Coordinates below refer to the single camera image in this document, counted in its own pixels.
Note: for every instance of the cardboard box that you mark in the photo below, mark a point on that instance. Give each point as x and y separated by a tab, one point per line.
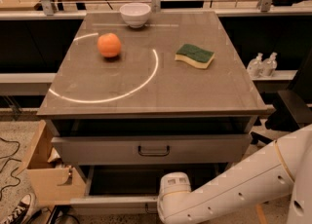
51	185

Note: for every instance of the right clear bottle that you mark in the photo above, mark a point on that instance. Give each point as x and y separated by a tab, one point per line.
269	65

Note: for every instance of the black office chair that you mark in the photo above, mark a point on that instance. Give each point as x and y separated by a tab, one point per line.
291	105

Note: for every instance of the orange fruit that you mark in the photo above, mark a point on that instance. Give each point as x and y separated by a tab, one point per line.
109	45

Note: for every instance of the black white sneaker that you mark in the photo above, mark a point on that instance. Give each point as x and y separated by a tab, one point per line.
23	211

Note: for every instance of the white bowl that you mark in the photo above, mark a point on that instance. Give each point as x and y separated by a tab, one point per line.
135	15

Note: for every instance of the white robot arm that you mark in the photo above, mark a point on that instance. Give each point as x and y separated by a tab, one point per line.
282	167

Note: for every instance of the grey top drawer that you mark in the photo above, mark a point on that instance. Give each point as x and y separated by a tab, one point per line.
152	150

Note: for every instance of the grey drawer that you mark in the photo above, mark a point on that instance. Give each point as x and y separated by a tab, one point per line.
152	150
134	189

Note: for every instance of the grey drawer cabinet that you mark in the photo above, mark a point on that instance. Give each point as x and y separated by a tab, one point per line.
143	91

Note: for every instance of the green yellow sponge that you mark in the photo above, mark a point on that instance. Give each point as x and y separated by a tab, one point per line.
194	56

